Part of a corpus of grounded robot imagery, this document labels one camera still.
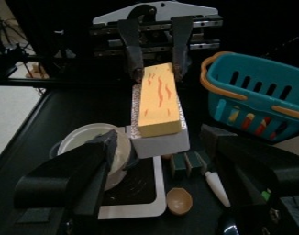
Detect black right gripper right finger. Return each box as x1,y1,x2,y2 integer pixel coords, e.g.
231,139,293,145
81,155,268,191
200,123,299,235

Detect black tripod stand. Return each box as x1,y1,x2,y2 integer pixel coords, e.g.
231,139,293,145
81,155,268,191
0,2,46,81

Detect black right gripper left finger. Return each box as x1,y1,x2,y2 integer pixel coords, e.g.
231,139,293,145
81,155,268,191
12,129,118,217

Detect red toy food piece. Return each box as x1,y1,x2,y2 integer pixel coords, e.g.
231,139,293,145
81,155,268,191
253,117,276,138

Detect yellow toy food piece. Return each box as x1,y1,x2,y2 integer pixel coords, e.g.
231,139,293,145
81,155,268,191
228,108,241,123

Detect yellow wooden toy block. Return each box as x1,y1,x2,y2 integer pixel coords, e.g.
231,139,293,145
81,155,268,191
136,62,184,139

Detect green white toy blocks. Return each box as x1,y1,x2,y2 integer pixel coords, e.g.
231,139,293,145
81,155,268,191
168,150,213,179

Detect small green toy piece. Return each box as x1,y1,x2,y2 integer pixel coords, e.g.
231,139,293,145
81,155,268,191
259,188,275,202

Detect white toy stove tray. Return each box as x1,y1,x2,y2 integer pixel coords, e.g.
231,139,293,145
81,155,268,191
96,125,169,220

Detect white bowl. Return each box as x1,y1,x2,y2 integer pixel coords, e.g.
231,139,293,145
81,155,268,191
54,122,133,191

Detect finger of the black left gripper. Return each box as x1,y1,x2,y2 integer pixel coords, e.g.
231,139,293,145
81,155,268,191
169,16,195,83
116,4,157,84

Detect teal basket with orange handles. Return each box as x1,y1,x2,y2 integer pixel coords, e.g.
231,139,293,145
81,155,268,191
200,50,299,144

